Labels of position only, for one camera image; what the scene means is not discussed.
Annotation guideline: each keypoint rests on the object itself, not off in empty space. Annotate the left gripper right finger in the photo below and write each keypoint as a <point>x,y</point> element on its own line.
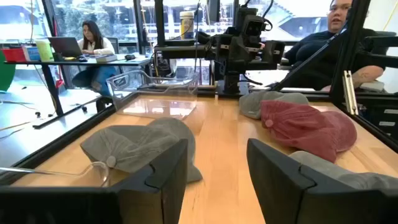
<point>280,193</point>

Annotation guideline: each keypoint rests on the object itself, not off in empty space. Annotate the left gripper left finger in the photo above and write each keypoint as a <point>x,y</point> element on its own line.
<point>149,199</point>

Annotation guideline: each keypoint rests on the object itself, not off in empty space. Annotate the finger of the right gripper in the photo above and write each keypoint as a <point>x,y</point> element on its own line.
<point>224,48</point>
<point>273,51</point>

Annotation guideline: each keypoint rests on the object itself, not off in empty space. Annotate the olive grey cap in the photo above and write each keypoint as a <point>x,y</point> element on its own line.
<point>130,149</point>

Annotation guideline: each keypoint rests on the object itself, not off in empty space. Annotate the red cap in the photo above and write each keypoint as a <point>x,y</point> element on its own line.
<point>298,127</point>

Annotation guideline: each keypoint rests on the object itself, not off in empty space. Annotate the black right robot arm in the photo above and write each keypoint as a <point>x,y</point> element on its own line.
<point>183,52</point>

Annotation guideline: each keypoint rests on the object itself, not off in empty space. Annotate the person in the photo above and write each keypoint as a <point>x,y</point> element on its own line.
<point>314,53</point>
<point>93,43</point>

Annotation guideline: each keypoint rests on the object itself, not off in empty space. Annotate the yellow white canister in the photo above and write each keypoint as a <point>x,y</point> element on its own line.
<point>186,26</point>

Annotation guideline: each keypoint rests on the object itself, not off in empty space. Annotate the clear plastic bin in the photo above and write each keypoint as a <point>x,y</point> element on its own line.
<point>155,107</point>
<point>98,174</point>

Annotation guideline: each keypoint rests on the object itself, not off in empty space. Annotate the black computer mouse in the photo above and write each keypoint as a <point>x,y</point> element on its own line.
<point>82,58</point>
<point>130,57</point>

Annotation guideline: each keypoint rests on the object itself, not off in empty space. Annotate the black office desk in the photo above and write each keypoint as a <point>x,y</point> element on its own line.
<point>124,61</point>

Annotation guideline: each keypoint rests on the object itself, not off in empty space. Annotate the black office chair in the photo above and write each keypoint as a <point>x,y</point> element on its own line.
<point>113,45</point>

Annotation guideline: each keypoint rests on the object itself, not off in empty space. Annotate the black drawer cabinet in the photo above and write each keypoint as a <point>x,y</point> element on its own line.
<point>373,119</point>

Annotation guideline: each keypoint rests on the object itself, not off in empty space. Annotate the white flat box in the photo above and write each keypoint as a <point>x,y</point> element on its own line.
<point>106,58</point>

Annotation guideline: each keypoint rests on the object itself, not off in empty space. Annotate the black laptop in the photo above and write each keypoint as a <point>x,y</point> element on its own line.
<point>65,46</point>

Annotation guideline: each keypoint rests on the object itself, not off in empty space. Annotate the green container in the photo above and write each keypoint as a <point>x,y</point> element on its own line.
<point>45,51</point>

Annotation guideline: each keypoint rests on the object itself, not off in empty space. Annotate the blue white box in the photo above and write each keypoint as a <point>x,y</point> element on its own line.
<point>31,53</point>

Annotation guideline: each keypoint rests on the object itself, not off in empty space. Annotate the green round object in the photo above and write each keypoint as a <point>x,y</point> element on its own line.
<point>5,74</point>

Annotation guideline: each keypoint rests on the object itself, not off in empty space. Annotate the red box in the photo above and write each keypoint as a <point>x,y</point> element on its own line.
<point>14,55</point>

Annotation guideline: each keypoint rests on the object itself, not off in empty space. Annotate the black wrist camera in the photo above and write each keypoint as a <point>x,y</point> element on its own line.
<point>253,28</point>

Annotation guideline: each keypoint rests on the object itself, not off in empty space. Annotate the aluminium bracket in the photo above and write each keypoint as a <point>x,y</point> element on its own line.
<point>349,93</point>

